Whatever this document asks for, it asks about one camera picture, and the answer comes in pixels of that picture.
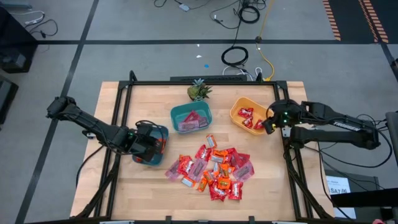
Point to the small pineapple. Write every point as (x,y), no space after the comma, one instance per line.
(197,93)

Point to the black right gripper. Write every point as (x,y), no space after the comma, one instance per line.
(289,115)

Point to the grey power adapter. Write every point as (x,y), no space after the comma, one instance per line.
(184,7)

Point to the black power strip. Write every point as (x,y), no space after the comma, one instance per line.
(208,78)

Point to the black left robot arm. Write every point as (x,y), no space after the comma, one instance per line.
(93,126)

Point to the white paper sign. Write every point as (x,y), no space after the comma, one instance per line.
(337,183)

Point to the black aluminium table frame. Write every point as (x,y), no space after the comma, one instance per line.
(202,83)

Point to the dark blue plastic bin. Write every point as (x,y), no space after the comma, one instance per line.
(163,157)

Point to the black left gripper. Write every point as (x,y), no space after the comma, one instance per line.
(141,141)

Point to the yellow plastic bin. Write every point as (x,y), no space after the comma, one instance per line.
(245,102)

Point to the black mat with orange stripes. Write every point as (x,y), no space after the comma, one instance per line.
(351,18)

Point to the black computer case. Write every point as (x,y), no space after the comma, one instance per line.
(367,200)

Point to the teal plastic bin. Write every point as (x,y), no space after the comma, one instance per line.
(175,113)

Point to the red Twizzlers candy pack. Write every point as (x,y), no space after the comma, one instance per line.
(192,116)

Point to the black cabinet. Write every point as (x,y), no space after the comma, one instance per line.
(12,40)

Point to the grey post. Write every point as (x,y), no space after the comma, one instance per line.
(393,140)

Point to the red Skittles candy pack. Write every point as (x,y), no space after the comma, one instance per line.
(218,193)
(259,125)
(188,165)
(235,190)
(248,122)
(202,153)
(239,157)
(245,112)

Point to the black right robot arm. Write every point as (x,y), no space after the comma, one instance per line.
(326,138)

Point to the black monitor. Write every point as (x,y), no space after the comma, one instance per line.
(6,99)

